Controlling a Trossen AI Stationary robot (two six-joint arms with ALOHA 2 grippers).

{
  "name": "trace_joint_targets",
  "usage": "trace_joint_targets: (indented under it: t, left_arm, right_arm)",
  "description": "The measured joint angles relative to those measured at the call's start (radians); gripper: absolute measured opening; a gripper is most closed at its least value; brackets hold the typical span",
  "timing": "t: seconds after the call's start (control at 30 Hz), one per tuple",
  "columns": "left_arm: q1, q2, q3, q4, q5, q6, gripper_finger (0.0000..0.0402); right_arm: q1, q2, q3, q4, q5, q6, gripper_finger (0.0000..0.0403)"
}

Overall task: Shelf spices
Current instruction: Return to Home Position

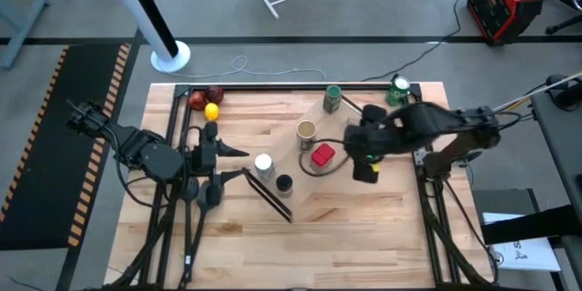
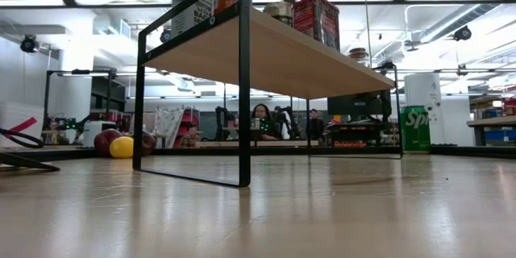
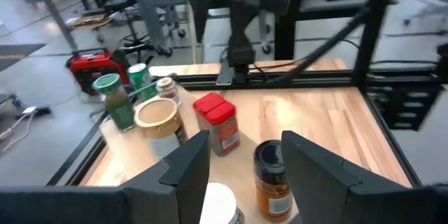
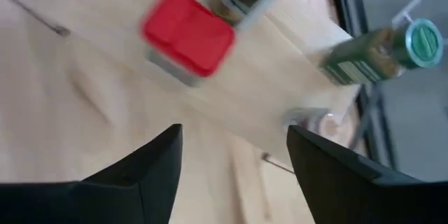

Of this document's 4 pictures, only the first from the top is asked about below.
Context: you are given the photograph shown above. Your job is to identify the wooden shelf black metal frame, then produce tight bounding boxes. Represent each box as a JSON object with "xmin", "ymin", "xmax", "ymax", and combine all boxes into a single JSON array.
[{"xmin": 244, "ymin": 88, "xmax": 377, "ymax": 224}]

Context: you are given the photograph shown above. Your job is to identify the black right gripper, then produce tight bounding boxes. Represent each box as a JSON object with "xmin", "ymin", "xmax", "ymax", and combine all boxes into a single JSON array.
[{"xmin": 343, "ymin": 104, "xmax": 405, "ymax": 186}]

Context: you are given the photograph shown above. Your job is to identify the black-lid orange spice jar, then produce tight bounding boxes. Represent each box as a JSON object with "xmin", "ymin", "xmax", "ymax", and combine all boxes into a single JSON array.
[{"xmin": 275, "ymin": 174, "xmax": 295, "ymax": 199}]

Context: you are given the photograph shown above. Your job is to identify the green-lid spice jar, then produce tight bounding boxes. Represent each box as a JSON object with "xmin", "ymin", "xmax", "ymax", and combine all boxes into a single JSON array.
[{"xmin": 322, "ymin": 84, "xmax": 343, "ymax": 115}]

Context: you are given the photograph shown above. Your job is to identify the green soda can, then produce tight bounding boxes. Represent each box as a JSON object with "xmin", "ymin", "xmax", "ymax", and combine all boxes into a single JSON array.
[{"xmin": 385, "ymin": 75, "xmax": 411, "ymax": 107}]

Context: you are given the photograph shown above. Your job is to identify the black aluminium table frame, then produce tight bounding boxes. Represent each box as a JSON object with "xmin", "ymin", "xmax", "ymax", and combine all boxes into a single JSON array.
[{"xmin": 106, "ymin": 81, "xmax": 497, "ymax": 291}]

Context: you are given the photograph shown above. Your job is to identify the black slotted spatula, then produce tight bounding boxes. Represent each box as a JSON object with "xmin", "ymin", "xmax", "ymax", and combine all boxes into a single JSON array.
[{"xmin": 179, "ymin": 181, "xmax": 226, "ymax": 287}]

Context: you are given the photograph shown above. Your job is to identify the red block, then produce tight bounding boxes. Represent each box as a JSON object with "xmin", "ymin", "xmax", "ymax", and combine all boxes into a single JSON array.
[{"xmin": 310, "ymin": 143, "xmax": 336, "ymax": 172}]

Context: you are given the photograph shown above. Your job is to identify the black round clamp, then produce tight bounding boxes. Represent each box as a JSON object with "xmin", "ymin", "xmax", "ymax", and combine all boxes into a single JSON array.
[{"xmin": 545, "ymin": 74, "xmax": 582, "ymax": 111}]

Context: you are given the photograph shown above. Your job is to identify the red black tool box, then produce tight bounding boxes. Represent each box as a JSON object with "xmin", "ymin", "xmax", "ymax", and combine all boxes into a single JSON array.
[{"xmin": 467, "ymin": 0, "xmax": 544, "ymax": 47}]

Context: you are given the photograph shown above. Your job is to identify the thin white rod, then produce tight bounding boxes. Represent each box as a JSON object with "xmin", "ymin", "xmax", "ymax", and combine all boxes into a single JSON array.
[{"xmin": 490, "ymin": 71, "xmax": 582, "ymax": 113}]

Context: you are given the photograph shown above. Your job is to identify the grey desk leg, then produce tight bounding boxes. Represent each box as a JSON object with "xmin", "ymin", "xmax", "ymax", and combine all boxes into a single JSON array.
[{"xmin": 0, "ymin": 0, "xmax": 50, "ymax": 72}]

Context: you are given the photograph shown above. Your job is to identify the black mat orange stripes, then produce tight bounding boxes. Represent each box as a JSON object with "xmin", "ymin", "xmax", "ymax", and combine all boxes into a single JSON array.
[{"xmin": 0, "ymin": 44, "xmax": 134, "ymax": 252}]

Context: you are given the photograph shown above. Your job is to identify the dark grey box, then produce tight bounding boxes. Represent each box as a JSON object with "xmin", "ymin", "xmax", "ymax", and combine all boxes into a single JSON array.
[{"xmin": 471, "ymin": 187, "xmax": 528, "ymax": 216}]

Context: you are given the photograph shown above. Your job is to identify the yellow lemon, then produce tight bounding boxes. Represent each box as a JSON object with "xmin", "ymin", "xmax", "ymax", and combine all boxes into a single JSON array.
[{"xmin": 203, "ymin": 102, "xmax": 220, "ymax": 122}]

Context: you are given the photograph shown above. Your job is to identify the black bar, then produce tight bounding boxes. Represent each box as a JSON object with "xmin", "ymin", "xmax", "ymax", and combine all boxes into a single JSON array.
[{"xmin": 480, "ymin": 204, "xmax": 582, "ymax": 246}]

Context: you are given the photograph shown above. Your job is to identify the white black pole stand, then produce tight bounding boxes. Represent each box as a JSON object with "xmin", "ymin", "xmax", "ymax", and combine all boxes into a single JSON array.
[{"xmin": 96, "ymin": 0, "xmax": 192, "ymax": 75}]

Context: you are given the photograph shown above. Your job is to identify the tan-lid seasoning jar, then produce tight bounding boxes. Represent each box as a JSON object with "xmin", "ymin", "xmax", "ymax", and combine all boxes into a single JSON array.
[{"xmin": 296, "ymin": 119, "xmax": 318, "ymax": 151}]

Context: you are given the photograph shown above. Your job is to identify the white floor cable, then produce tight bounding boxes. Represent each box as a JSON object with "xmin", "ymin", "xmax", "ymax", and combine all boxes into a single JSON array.
[{"xmin": 166, "ymin": 54, "xmax": 328, "ymax": 82}]

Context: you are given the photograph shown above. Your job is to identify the black spoon spatula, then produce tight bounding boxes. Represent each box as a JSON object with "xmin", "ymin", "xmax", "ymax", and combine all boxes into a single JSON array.
[{"xmin": 178, "ymin": 176, "xmax": 200, "ymax": 285}]

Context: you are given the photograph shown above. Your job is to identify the black floor cable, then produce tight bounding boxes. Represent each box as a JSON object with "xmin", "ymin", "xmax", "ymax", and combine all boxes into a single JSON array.
[{"xmin": 361, "ymin": 0, "xmax": 477, "ymax": 83}]

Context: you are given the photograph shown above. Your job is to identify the white-lid bagel seasoning jar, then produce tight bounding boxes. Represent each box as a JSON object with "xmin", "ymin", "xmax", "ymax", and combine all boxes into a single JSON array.
[{"xmin": 254, "ymin": 153, "xmax": 276, "ymax": 181}]

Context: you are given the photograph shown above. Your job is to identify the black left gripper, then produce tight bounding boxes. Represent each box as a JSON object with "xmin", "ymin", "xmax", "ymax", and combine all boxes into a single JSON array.
[{"xmin": 190, "ymin": 120, "xmax": 251, "ymax": 188}]

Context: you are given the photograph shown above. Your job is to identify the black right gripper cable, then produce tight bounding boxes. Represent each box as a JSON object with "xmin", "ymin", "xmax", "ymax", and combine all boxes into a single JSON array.
[{"xmin": 297, "ymin": 138, "xmax": 355, "ymax": 177}]

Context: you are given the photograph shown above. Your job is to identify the dark side table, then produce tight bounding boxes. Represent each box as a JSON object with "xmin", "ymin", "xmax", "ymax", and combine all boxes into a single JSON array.
[{"xmin": 529, "ymin": 85, "xmax": 582, "ymax": 213}]

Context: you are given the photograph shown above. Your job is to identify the white paper bag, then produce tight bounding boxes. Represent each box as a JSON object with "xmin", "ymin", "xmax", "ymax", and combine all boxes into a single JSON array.
[{"xmin": 482, "ymin": 212, "xmax": 563, "ymax": 273}]

